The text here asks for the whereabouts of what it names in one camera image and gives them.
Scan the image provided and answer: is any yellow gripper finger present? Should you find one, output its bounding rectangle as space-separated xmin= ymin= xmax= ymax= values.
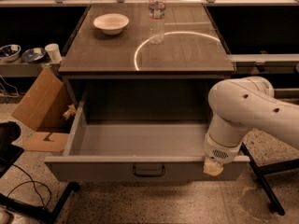
xmin=203 ymin=156 xmax=223 ymax=176

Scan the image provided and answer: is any blue patterned bowl left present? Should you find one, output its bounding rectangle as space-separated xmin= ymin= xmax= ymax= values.
xmin=0 ymin=44 xmax=21 ymax=62

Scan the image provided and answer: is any black stand leg right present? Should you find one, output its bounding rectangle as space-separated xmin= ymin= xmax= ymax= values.
xmin=240 ymin=144 xmax=299 ymax=216

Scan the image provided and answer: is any blue patterned bowl right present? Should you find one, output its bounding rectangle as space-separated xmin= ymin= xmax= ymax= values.
xmin=21 ymin=48 xmax=46 ymax=63

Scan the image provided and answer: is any white bowl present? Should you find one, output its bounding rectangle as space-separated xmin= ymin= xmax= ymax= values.
xmin=93 ymin=13 xmax=129 ymax=35

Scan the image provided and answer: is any grey top drawer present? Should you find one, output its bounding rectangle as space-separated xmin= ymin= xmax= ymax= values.
xmin=45 ymin=93 xmax=249 ymax=182

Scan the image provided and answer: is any black stand base left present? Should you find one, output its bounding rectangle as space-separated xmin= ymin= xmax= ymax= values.
xmin=0 ymin=120 xmax=81 ymax=224

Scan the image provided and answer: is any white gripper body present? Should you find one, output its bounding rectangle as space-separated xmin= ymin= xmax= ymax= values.
xmin=204 ymin=133 xmax=241 ymax=164

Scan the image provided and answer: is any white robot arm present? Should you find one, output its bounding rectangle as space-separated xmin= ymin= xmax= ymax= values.
xmin=203 ymin=77 xmax=299 ymax=176

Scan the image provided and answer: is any white paper cup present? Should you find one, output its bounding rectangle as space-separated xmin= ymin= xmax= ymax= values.
xmin=45 ymin=43 xmax=62 ymax=63

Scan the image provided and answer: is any black cable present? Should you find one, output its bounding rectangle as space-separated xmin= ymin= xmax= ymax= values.
xmin=6 ymin=162 xmax=53 ymax=209

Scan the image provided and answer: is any blue patterned bowl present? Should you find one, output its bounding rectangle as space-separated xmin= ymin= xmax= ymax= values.
xmin=0 ymin=44 xmax=21 ymax=62
xmin=21 ymin=48 xmax=46 ymax=63

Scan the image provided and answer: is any clear plastic water bottle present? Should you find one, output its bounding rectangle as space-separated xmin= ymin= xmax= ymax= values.
xmin=149 ymin=0 xmax=166 ymax=44

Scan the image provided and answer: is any dark wooden drawer cabinet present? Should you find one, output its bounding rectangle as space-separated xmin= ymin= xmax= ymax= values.
xmin=60 ymin=3 xmax=234 ymax=123

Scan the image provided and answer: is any grey metal shelf rail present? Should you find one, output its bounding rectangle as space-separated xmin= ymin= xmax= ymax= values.
xmin=229 ymin=54 xmax=299 ymax=75

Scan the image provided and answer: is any open cardboard box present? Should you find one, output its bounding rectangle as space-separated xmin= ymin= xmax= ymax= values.
xmin=12 ymin=68 xmax=76 ymax=152

